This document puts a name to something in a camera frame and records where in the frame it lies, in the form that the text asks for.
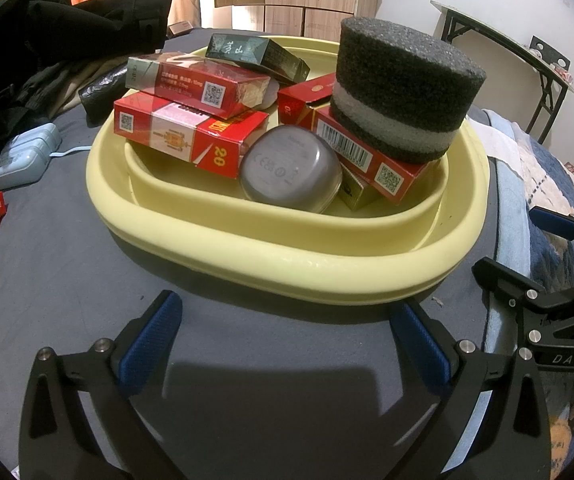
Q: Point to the blue patterned blanket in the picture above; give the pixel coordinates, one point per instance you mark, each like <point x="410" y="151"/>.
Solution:
<point x="532" y="240"/>

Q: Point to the black jacket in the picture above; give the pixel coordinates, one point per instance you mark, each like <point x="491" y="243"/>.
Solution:
<point x="32" y="40"/>

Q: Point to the small rounded grey device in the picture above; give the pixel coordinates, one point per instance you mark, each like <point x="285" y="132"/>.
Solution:
<point x="289" y="170"/>

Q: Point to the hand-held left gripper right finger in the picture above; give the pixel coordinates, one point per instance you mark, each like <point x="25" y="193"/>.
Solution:
<point x="422" y="345"/>

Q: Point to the black plastic bag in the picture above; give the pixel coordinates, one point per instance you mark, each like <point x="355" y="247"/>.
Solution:
<point x="99" y="97"/>

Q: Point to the gold cigarette box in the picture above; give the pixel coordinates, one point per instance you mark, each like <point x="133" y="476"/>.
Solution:
<point x="357" y="192"/>

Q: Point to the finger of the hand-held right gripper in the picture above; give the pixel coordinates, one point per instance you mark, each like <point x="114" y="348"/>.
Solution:
<point x="557" y="222"/>
<point x="504" y="282"/>

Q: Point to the red white packet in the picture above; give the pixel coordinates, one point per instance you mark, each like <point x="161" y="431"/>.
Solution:
<point x="563" y="74"/>

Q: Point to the red and silver cigarette box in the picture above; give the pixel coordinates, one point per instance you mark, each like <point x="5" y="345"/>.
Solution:
<point x="192" y="85"/>

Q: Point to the yellow plastic basin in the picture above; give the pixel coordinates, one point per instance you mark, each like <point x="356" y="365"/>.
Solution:
<point x="267" y="255"/>

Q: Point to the small red cigarette box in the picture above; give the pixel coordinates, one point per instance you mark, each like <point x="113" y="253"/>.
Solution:
<point x="302" y="102"/>

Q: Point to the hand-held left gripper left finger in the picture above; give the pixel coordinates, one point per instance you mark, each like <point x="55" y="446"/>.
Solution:
<point x="149" y="345"/>

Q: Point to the small brown box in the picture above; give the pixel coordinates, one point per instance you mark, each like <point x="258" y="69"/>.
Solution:
<point x="181" y="29"/>

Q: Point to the black folding table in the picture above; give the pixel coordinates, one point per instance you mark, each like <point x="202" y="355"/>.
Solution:
<point x="517" y="55"/>

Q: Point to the red box with yellow lettering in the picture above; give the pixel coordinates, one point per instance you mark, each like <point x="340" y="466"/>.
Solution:
<point x="177" y="135"/>

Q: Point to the beige cloth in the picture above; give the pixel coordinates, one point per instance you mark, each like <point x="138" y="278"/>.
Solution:
<point x="74" y="82"/>

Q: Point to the red barcode cigarette box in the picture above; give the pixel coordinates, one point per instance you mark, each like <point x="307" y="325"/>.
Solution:
<point x="367" y="155"/>

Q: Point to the dark grey foam cylinder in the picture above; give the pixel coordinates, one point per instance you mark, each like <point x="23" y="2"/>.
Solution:
<point x="402" y="85"/>

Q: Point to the light blue device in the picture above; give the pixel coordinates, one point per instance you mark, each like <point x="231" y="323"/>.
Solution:
<point x="22" y="157"/>

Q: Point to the black panel with holes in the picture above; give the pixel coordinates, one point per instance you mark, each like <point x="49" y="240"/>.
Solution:
<point x="549" y="50"/>

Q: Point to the dark cigarette box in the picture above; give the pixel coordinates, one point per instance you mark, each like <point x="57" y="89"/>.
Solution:
<point x="254" y="55"/>

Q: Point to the white tissue sheet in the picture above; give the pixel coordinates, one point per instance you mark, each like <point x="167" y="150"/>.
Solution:
<point x="492" y="142"/>

